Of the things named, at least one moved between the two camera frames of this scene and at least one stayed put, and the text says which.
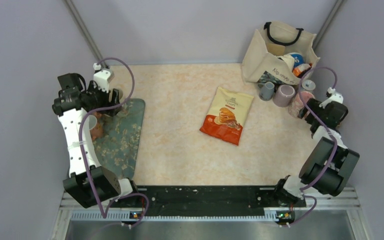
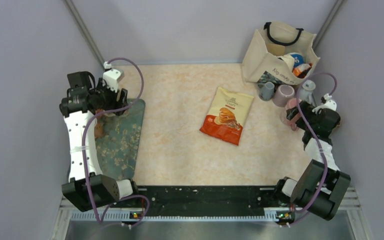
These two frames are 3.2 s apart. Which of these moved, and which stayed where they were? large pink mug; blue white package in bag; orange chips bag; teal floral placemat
Moved: large pink mug
Stayed: blue white package in bag; orange chips bag; teal floral placemat
